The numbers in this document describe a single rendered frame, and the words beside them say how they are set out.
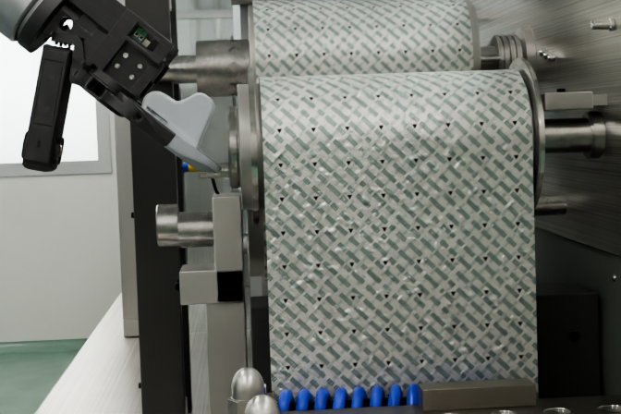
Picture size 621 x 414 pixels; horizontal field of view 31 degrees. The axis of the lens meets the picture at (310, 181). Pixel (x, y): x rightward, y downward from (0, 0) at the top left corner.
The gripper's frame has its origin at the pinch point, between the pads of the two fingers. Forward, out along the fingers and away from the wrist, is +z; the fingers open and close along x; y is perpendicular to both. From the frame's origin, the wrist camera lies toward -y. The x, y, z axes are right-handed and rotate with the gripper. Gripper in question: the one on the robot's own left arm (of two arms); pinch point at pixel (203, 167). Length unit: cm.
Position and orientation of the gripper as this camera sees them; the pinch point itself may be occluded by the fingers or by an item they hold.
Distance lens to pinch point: 103.0
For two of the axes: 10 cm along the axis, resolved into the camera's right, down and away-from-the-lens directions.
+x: -0.5, -0.4, 10.0
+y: 6.2, -7.9, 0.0
